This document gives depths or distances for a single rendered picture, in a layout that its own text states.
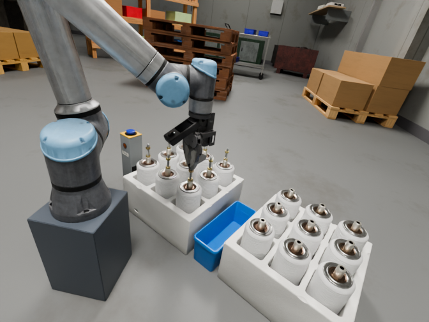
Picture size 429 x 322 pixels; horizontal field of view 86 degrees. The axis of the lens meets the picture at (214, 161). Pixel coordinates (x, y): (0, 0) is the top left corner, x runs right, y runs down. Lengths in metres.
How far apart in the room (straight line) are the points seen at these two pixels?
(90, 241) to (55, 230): 0.10
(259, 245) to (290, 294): 0.15
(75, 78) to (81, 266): 0.51
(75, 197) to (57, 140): 0.15
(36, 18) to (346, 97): 3.09
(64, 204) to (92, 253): 0.15
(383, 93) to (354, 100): 0.31
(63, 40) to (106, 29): 0.19
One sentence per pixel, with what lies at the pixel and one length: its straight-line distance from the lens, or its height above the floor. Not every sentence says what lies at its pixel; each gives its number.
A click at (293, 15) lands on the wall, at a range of 9.25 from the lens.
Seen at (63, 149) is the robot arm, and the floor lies 0.50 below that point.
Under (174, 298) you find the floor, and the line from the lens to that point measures 0.88.
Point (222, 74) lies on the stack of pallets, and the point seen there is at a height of 0.31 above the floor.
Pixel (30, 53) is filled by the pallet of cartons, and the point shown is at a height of 0.20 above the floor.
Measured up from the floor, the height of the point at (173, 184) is 0.23.
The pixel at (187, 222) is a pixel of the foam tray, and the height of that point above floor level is 0.17.
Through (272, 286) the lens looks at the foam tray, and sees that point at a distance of 0.78.
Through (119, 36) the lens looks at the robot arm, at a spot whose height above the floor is 0.74.
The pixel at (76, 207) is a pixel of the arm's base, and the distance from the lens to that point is 0.68.
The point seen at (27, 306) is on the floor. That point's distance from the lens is 0.97.
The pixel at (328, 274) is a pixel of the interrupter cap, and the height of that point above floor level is 0.25.
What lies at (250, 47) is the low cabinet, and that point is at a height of 0.51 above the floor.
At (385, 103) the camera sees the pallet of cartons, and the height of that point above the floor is 0.28.
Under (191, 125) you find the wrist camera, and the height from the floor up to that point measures 0.51.
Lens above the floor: 0.77
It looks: 29 degrees down
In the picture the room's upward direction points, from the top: 8 degrees clockwise
